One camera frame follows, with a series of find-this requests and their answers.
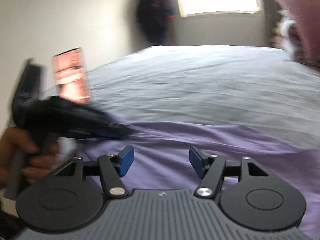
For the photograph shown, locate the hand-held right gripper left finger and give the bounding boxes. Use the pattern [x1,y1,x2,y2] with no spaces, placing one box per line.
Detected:
[53,145,135,198]

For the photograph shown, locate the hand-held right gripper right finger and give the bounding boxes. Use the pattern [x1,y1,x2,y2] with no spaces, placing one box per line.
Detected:
[189,146,268,198]

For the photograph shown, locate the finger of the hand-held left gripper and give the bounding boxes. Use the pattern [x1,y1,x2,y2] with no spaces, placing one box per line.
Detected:
[82,119,137,141]

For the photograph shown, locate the lavender garment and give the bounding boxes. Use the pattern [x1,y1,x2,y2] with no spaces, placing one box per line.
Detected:
[57,112,320,240]

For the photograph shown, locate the person's left hand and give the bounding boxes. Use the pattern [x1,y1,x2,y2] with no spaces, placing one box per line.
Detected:
[0,126,61,188]

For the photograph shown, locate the dark hanging jacket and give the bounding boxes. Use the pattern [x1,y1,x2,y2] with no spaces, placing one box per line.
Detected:
[137,0,177,46]

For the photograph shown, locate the folded grey pink duvet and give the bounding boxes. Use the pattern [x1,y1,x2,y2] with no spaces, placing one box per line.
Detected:
[279,9,316,63]

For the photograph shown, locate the grey curtain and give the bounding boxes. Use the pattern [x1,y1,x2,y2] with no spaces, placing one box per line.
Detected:
[257,0,283,48]

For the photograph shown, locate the pink velvet pillow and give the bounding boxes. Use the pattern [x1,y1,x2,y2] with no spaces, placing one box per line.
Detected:
[274,0,320,67]

